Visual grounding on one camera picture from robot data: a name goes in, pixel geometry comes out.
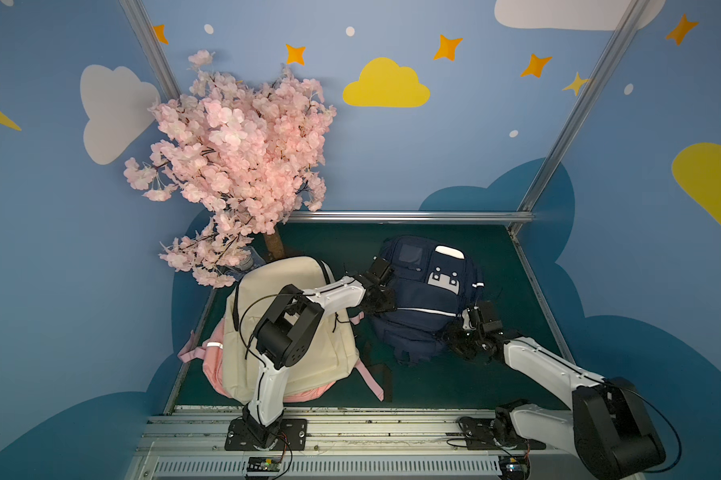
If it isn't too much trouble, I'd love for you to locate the beige and navy backpack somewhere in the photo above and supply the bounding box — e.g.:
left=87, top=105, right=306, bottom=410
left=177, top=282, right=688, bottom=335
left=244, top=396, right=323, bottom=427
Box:
left=216, top=256, right=358, bottom=404

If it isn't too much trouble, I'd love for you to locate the aluminium back rail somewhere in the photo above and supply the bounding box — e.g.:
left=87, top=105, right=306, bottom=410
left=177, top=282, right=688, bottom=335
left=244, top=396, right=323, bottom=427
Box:
left=290, top=211, right=534, bottom=225

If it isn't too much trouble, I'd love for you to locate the right green circuit board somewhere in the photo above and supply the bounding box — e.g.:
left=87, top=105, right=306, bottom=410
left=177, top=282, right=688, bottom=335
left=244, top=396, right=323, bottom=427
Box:
left=499, top=456, right=530, bottom=480

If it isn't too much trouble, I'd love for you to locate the aluminium corner post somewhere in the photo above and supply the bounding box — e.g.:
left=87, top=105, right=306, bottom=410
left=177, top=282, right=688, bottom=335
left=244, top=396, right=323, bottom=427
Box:
left=517, top=0, right=651, bottom=216
left=120, top=0, right=180, bottom=99

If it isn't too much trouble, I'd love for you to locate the aluminium left side rail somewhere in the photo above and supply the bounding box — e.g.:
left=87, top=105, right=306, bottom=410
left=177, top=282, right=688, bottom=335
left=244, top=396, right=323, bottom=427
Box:
left=164, top=287, right=218, bottom=412

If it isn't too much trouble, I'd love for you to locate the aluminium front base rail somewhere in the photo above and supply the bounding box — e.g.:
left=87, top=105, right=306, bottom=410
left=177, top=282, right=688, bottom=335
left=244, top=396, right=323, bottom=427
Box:
left=126, top=405, right=590, bottom=479

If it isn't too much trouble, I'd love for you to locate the green circuit board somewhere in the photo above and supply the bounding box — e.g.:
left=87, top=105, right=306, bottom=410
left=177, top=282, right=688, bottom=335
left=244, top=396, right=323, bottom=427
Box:
left=499, top=456, right=530, bottom=480
left=244, top=456, right=286, bottom=478

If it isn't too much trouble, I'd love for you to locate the aluminium left corner post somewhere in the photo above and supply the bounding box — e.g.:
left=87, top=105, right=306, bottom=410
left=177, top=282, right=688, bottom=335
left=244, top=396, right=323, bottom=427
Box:
left=120, top=0, right=180, bottom=99

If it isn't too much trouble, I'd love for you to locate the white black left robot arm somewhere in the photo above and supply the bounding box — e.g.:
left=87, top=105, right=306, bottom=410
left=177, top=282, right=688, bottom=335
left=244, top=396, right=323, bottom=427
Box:
left=242, top=257, right=396, bottom=443

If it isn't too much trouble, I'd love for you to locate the navy blue backpack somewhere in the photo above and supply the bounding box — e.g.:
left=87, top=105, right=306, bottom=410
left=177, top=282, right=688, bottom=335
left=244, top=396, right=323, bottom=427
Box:
left=371, top=236, right=485, bottom=365

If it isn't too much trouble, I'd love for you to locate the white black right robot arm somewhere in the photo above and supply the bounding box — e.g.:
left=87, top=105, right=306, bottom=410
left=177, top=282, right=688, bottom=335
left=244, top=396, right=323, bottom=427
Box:
left=441, top=301, right=667, bottom=479

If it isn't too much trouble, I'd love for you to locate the aluminium right corner post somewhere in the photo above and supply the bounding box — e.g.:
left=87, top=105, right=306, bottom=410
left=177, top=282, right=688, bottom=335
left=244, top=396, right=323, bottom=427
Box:
left=517, top=0, right=651, bottom=216

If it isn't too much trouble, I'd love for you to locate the pink artificial blossom tree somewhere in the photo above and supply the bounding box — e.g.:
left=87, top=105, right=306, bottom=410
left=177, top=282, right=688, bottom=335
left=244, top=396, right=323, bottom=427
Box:
left=124, top=50, right=336, bottom=288

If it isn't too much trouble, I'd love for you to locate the left green circuit board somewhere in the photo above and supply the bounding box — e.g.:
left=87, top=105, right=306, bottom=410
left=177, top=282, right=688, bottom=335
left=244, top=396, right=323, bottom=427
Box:
left=244, top=456, right=286, bottom=478

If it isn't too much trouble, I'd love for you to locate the pink backpack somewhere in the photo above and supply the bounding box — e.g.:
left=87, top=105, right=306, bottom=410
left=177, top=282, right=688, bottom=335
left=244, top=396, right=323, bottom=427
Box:
left=178, top=311, right=385, bottom=404

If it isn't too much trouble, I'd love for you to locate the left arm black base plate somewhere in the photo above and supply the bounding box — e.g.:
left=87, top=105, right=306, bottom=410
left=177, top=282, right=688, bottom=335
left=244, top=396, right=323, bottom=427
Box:
left=224, top=417, right=308, bottom=451

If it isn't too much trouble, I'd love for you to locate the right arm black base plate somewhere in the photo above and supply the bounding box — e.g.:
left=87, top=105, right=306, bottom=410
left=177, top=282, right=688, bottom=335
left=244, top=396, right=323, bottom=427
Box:
left=457, top=416, right=547, bottom=451

